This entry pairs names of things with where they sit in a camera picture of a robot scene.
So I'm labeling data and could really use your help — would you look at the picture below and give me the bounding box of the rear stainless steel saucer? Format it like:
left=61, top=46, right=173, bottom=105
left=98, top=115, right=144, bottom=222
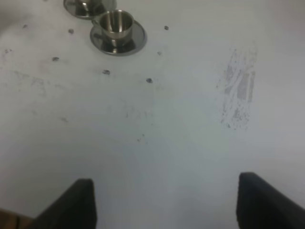
left=63, top=0, right=117, bottom=20

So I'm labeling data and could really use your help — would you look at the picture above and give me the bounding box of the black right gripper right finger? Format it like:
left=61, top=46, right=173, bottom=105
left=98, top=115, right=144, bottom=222
left=236, top=172, right=305, bottom=229

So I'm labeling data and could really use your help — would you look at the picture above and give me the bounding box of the front stainless steel saucer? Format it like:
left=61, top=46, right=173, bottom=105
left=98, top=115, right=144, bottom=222
left=90, top=21, right=147, bottom=56

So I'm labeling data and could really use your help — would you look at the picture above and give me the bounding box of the stainless steel saucer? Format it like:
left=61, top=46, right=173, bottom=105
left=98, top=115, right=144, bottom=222
left=90, top=21, right=147, bottom=56
left=63, top=0, right=117, bottom=20

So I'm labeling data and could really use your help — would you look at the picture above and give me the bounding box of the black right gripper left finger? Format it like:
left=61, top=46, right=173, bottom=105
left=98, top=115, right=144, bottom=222
left=27, top=179, right=97, bottom=229

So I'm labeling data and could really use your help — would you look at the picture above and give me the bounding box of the front stainless steel teacup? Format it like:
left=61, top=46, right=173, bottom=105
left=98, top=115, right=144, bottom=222
left=92, top=10, right=134, bottom=40

